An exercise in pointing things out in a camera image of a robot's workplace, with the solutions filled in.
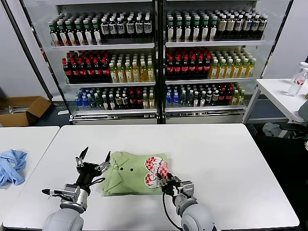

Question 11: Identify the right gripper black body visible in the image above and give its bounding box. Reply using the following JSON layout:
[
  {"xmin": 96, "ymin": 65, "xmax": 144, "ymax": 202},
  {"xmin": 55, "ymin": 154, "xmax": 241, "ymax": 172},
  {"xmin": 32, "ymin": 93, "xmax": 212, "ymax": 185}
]
[{"xmin": 161, "ymin": 182, "xmax": 181, "ymax": 197}]

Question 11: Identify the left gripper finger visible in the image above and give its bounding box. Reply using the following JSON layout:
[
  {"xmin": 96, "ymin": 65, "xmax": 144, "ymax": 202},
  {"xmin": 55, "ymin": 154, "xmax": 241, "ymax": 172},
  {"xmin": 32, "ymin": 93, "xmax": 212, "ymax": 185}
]
[
  {"xmin": 75, "ymin": 146, "xmax": 89, "ymax": 169},
  {"xmin": 94, "ymin": 151, "xmax": 112, "ymax": 172}
]

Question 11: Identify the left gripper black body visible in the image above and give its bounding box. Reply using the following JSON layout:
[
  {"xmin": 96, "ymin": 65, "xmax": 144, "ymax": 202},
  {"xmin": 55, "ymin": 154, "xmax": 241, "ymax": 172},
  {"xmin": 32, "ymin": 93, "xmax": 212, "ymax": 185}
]
[{"xmin": 76, "ymin": 162, "xmax": 107, "ymax": 188}]

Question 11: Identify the light green polo shirt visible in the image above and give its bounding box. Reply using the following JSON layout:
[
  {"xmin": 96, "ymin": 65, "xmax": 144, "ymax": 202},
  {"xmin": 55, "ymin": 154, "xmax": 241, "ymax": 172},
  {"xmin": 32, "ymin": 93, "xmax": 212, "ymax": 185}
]
[{"xmin": 100, "ymin": 150, "xmax": 173, "ymax": 197}]

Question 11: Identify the white beverage display cabinet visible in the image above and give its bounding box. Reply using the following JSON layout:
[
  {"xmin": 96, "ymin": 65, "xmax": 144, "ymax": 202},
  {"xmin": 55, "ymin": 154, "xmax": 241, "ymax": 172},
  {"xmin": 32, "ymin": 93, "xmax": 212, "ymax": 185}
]
[
  {"xmin": 160, "ymin": 0, "xmax": 294, "ymax": 125},
  {"xmin": 19, "ymin": 0, "xmax": 161, "ymax": 126}
]

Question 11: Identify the white metal shelf board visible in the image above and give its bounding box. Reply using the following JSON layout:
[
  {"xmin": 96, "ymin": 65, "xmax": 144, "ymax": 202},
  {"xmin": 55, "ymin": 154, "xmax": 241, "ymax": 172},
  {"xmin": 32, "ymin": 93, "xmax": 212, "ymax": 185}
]
[
  {"xmin": 64, "ymin": 81, "xmax": 156, "ymax": 87},
  {"xmin": 50, "ymin": 42, "xmax": 155, "ymax": 51},
  {"xmin": 165, "ymin": 39, "xmax": 266, "ymax": 48},
  {"xmin": 165, "ymin": 105, "xmax": 247, "ymax": 116},
  {"xmin": 70, "ymin": 108, "xmax": 157, "ymax": 120},
  {"xmin": 165, "ymin": 77, "xmax": 255, "ymax": 85}
]

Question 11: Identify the open cardboard box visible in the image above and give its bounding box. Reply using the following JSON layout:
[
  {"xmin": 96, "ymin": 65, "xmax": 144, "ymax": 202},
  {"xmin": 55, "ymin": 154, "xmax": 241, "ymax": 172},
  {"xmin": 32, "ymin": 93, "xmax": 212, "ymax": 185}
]
[{"xmin": 0, "ymin": 95, "xmax": 52, "ymax": 127}]

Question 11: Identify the crumpled light blue cloth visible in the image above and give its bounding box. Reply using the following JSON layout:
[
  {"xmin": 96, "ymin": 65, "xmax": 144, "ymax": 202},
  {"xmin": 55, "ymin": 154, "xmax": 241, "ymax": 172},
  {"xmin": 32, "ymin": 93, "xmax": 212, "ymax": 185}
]
[{"xmin": 0, "ymin": 149, "xmax": 27, "ymax": 187}]

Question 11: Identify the grey green crumpled cloth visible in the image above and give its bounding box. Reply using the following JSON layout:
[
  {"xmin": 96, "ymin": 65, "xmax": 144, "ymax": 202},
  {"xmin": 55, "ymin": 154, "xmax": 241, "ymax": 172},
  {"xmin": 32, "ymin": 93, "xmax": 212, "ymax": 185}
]
[{"xmin": 262, "ymin": 122, "xmax": 282, "ymax": 138}]

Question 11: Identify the green cap dark tea bottle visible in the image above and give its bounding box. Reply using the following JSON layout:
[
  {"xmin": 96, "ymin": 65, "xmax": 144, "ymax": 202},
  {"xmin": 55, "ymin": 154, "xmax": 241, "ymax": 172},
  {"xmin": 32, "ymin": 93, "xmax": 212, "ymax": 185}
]
[
  {"xmin": 74, "ymin": 19, "xmax": 85, "ymax": 46},
  {"xmin": 167, "ymin": 16, "xmax": 176, "ymax": 42},
  {"xmin": 57, "ymin": 20, "xmax": 68, "ymax": 46},
  {"xmin": 82, "ymin": 19, "xmax": 94, "ymax": 46},
  {"xmin": 192, "ymin": 15, "xmax": 202, "ymax": 42},
  {"xmin": 184, "ymin": 16, "xmax": 193, "ymax": 42},
  {"xmin": 201, "ymin": 15, "xmax": 211, "ymax": 41},
  {"xmin": 91, "ymin": 18, "xmax": 102, "ymax": 45},
  {"xmin": 210, "ymin": 15, "xmax": 219, "ymax": 41},
  {"xmin": 175, "ymin": 16, "xmax": 184, "ymax": 42},
  {"xmin": 48, "ymin": 21, "xmax": 60, "ymax": 46},
  {"xmin": 65, "ymin": 20, "xmax": 77, "ymax": 46}
]

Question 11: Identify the black slanted pole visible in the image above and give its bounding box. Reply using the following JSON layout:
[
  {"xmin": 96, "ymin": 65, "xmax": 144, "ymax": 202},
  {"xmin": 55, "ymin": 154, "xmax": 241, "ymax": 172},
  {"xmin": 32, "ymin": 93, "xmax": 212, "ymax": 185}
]
[{"xmin": 0, "ymin": 0, "xmax": 53, "ymax": 101}]

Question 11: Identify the white cap navy label bottle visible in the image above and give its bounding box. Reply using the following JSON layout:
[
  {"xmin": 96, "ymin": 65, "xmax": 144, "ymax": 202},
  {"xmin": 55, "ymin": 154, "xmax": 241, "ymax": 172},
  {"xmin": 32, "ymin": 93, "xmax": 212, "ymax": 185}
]
[
  {"xmin": 100, "ymin": 17, "xmax": 109, "ymax": 39},
  {"xmin": 108, "ymin": 16, "xmax": 117, "ymax": 39},
  {"xmin": 134, "ymin": 16, "xmax": 144, "ymax": 39},
  {"xmin": 116, "ymin": 16, "xmax": 126, "ymax": 39},
  {"xmin": 142, "ymin": 15, "xmax": 152, "ymax": 39},
  {"xmin": 125, "ymin": 16, "xmax": 135, "ymax": 39}
]

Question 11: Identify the black office chair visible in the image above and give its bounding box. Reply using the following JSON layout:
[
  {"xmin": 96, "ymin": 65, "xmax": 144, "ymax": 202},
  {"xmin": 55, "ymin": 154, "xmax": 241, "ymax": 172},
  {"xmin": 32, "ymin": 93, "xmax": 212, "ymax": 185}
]
[{"xmin": 280, "ymin": 122, "xmax": 308, "ymax": 140}]

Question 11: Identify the seated person grey shirt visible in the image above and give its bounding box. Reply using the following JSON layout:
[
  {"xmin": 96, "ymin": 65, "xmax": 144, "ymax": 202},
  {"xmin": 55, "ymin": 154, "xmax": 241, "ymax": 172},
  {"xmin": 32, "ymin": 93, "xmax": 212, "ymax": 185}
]
[{"xmin": 298, "ymin": 100, "xmax": 308, "ymax": 123}]

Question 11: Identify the clear water bottle red label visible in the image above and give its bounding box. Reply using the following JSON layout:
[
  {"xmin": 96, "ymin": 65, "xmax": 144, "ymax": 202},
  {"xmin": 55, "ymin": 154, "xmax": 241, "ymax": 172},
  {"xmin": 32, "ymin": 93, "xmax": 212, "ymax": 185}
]
[{"xmin": 287, "ymin": 61, "xmax": 308, "ymax": 97}]

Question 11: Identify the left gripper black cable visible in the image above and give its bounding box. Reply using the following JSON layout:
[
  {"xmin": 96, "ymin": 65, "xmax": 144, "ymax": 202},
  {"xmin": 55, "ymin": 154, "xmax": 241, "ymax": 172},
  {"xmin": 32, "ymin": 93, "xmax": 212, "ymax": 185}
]
[{"xmin": 90, "ymin": 177, "xmax": 107, "ymax": 186}]

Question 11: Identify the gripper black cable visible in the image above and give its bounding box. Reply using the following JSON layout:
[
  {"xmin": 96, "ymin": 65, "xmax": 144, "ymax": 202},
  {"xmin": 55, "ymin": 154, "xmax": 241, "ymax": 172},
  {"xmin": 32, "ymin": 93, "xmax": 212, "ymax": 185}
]
[
  {"xmin": 90, "ymin": 177, "xmax": 107, "ymax": 186},
  {"xmin": 162, "ymin": 191, "xmax": 185, "ymax": 229}
]

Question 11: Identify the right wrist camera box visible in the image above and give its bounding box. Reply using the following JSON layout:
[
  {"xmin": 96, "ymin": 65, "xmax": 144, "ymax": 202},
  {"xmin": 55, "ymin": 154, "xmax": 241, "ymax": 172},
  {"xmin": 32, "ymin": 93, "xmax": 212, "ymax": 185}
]
[{"xmin": 179, "ymin": 180, "xmax": 195, "ymax": 199}]

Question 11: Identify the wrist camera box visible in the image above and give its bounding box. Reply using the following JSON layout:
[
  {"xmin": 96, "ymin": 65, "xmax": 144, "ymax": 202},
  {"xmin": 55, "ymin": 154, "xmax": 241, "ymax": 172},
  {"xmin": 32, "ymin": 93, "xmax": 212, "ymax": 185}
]
[
  {"xmin": 179, "ymin": 180, "xmax": 195, "ymax": 199},
  {"xmin": 61, "ymin": 183, "xmax": 80, "ymax": 203}
]

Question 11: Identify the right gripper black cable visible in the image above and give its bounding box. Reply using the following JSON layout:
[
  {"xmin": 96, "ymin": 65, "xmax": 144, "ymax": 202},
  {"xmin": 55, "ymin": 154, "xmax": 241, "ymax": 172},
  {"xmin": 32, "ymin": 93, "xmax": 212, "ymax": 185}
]
[{"xmin": 162, "ymin": 191, "xmax": 185, "ymax": 229}]

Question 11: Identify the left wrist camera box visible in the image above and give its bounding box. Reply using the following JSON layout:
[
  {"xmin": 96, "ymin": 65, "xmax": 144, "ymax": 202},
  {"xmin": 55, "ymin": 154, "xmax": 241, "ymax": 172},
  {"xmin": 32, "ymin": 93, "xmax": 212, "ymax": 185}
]
[{"xmin": 61, "ymin": 183, "xmax": 80, "ymax": 203}]

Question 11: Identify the left camera black cable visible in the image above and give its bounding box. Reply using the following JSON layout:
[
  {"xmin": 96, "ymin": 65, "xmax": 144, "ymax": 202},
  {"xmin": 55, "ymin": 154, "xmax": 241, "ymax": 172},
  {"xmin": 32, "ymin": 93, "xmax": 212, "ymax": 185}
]
[{"xmin": 41, "ymin": 188, "xmax": 63, "ymax": 201}]

